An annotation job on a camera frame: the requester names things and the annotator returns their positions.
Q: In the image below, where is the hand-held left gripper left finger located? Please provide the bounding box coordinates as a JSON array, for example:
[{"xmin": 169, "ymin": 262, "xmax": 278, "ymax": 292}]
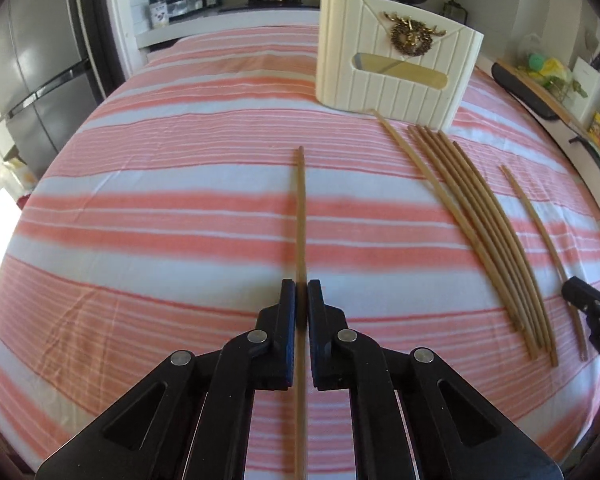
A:
[{"xmin": 35, "ymin": 279, "xmax": 301, "ymax": 480}]

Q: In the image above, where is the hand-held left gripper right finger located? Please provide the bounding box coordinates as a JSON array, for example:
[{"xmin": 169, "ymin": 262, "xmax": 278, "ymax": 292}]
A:
[{"xmin": 306, "ymin": 279, "xmax": 564, "ymax": 480}]

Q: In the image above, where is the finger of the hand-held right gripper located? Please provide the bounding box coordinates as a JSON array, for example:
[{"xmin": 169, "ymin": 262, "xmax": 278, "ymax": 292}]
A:
[{"xmin": 561, "ymin": 276, "xmax": 600, "ymax": 313}]

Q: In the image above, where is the single wooden chopstick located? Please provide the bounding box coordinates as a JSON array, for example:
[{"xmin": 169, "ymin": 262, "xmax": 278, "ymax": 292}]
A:
[
  {"xmin": 500, "ymin": 165, "xmax": 588, "ymax": 363},
  {"xmin": 292, "ymin": 146, "xmax": 309, "ymax": 480}
]

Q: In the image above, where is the row of wooden chopsticks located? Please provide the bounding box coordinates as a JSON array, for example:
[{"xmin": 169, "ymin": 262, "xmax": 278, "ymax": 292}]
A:
[{"xmin": 375, "ymin": 110, "xmax": 560, "ymax": 368}]

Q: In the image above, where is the cream ribbed utensil holder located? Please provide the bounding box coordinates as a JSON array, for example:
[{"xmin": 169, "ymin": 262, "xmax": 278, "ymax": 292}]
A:
[{"xmin": 315, "ymin": 0, "xmax": 483, "ymax": 131}]

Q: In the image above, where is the white knife block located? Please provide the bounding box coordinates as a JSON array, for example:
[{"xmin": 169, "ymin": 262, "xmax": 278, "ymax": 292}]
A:
[{"xmin": 570, "ymin": 50, "xmax": 600, "ymax": 128}]

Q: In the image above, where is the wooden cutting board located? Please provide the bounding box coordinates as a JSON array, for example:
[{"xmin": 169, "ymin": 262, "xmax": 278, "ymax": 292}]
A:
[{"xmin": 495, "ymin": 59, "xmax": 588, "ymax": 136}]

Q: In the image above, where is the black padded rest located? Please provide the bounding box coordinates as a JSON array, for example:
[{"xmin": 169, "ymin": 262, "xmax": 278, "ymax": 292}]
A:
[{"xmin": 491, "ymin": 62, "xmax": 561, "ymax": 121}]

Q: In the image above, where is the plastic bag with yellow contents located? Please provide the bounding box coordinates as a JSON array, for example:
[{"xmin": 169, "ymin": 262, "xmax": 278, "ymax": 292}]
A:
[{"xmin": 517, "ymin": 34, "xmax": 588, "ymax": 98}]

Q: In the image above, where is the glass french press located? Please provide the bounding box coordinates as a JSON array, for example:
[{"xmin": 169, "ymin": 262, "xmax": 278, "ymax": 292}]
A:
[{"xmin": 442, "ymin": 0, "xmax": 468, "ymax": 23}]

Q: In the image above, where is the rack of spice jars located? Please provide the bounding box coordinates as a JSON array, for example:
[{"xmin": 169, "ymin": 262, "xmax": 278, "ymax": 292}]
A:
[{"xmin": 167, "ymin": 0, "xmax": 204, "ymax": 22}]

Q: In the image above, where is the spice jar with white label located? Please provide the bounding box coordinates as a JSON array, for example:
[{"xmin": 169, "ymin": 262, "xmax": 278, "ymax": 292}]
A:
[{"xmin": 149, "ymin": 0, "xmax": 170, "ymax": 30}]

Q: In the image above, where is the grey refrigerator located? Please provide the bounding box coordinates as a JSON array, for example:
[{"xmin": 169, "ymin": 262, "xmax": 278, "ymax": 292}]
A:
[{"xmin": 0, "ymin": 0, "xmax": 116, "ymax": 181}]

